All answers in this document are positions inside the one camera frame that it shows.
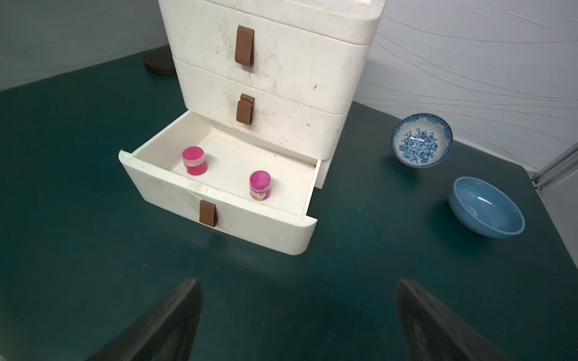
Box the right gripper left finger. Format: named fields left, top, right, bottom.
left=89, top=278, right=203, bottom=360

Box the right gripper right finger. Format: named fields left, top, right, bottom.
left=395, top=279, right=512, bottom=360

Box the pink paint can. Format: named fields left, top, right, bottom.
left=182, top=146, right=208, bottom=176
left=249, top=170, right=272, bottom=201

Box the white three-drawer cabinet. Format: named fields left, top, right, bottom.
left=118, top=1, right=385, bottom=255

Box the plain blue bowl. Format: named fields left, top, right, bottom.
left=449, top=176, right=526, bottom=239

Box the small blue patterned bowl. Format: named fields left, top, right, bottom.
left=391, top=113, right=454, bottom=168

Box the dark metal glass rack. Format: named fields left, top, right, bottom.
left=142, top=48, right=177, bottom=77

